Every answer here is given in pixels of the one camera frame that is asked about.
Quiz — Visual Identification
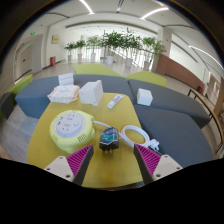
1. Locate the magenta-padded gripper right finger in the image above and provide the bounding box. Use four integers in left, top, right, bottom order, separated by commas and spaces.
132, 143, 184, 186

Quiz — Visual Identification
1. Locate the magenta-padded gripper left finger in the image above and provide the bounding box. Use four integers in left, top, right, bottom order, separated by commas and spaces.
43, 143, 95, 187

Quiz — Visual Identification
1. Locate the dark charger block with label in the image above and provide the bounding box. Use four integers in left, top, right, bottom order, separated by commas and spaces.
98, 126, 121, 155

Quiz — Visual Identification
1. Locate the wide grey sofa bench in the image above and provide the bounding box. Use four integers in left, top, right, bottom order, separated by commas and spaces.
132, 104, 215, 169

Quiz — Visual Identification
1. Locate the round yellow-green power strip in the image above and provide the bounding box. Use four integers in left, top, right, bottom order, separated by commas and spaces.
49, 109, 96, 155

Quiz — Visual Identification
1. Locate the short grey sofa bench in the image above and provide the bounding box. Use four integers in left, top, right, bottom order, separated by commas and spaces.
127, 78, 212, 130

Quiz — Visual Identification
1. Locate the small white cube box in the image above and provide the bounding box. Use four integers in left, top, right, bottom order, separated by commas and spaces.
136, 87, 154, 107

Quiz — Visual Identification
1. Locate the pink wet wipes pack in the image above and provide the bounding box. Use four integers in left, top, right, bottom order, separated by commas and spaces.
46, 84, 81, 105

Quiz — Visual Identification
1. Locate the white square box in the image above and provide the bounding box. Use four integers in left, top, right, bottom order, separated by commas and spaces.
78, 79, 105, 107

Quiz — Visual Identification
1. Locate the white tube with red print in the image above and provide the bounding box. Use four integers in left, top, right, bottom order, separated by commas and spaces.
106, 93, 125, 110

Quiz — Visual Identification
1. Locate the long grey sofa bench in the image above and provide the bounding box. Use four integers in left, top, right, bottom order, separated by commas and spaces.
14, 74, 135, 120

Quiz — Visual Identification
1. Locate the wooden armed chair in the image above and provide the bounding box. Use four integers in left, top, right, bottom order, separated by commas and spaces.
186, 85, 224, 155

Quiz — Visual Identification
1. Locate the white folded tissue stack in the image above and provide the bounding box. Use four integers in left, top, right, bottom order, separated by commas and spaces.
57, 72, 75, 87

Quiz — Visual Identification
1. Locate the short green sofa bench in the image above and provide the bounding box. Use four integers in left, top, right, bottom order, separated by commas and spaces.
125, 70, 168, 88

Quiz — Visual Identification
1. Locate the green sofa with dark end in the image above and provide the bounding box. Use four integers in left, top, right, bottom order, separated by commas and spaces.
0, 73, 34, 120

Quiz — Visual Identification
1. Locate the long green sofa bench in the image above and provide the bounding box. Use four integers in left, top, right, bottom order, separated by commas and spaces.
72, 62, 116, 78

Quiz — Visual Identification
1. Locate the group of potted plants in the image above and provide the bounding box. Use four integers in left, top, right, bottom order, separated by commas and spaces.
63, 27, 167, 72

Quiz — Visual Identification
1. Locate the group of ceiling light strips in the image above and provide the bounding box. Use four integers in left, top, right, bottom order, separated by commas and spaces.
78, 0, 224, 71

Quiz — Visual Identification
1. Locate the white coiled power cable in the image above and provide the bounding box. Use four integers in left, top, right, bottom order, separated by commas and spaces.
92, 120, 161, 152

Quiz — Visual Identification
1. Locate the framed wall picture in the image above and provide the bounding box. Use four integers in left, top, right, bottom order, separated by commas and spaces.
50, 34, 61, 45

